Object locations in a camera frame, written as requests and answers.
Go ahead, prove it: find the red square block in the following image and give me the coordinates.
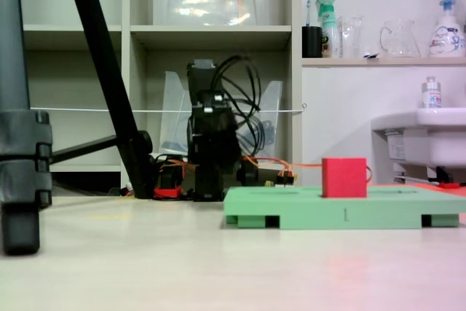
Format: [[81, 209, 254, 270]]
[[321, 157, 368, 200]]

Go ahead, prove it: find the clear plastic bin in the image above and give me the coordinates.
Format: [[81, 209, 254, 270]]
[[159, 70, 285, 161]]

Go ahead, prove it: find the black round table clamp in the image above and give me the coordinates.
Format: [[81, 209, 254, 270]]
[[237, 162, 260, 187]]

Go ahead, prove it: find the white shelf unit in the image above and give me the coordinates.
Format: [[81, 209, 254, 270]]
[[16, 0, 304, 197]]

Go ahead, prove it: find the circuit board with connectors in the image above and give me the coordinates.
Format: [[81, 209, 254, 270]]
[[264, 168, 298, 188]]

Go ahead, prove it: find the white counter cabinet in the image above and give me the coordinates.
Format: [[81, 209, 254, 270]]
[[301, 56, 466, 186]]

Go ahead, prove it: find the black cup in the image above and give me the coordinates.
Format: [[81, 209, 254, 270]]
[[301, 25, 324, 59]]

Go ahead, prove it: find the black tripod brace bar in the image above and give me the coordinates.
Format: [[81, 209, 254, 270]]
[[50, 135, 119, 165]]

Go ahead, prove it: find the black tripod leg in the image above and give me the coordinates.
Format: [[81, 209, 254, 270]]
[[61, 0, 154, 200]]

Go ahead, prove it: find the yellow tape marker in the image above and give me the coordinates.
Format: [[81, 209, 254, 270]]
[[89, 213, 133, 220]]

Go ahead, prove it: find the green shape sorter board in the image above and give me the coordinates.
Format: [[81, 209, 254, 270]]
[[222, 185, 466, 231]]

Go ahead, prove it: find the green spray bottle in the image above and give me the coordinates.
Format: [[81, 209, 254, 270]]
[[315, 0, 340, 59]]

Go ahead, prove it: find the glass measuring beaker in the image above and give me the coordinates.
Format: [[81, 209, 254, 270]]
[[338, 15, 366, 59]]

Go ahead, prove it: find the grey notched tripod leg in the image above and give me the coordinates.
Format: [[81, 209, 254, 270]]
[[0, 0, 54, 256]]

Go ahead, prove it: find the glass pitcher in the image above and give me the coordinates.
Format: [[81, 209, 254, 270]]
[[379, 19, 422, 58]]

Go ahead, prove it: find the white sink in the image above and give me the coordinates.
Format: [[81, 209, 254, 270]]
[[371, 107, 466, 170]]

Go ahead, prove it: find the small clear sanitizer bottle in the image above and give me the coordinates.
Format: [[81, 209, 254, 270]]
[[421, 76, 443, 109]]

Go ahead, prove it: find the white foam soap bottle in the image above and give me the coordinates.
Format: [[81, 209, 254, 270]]
[[428, 0, 466, 58]]

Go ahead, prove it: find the thin orange wire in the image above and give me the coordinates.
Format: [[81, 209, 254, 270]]
[[242, 154, 373, 185]]

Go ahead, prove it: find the white strung cord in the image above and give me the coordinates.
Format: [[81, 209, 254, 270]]
[[28, 103, 308, 114]]

